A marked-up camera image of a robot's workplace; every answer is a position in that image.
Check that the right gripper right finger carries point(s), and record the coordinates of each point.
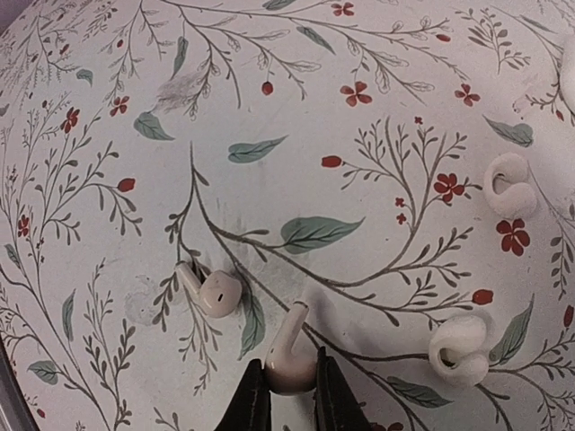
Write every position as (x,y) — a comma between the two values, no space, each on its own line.
(335,405)

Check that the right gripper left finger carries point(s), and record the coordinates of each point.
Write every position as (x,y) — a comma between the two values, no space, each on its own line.
(250,406)

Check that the white stem earbud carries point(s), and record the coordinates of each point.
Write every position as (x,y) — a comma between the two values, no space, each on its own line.
(288,373)
(217,296)

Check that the white ear-hook earbud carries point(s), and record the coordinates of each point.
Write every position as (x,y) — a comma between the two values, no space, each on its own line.
(457,353)
(506,188)

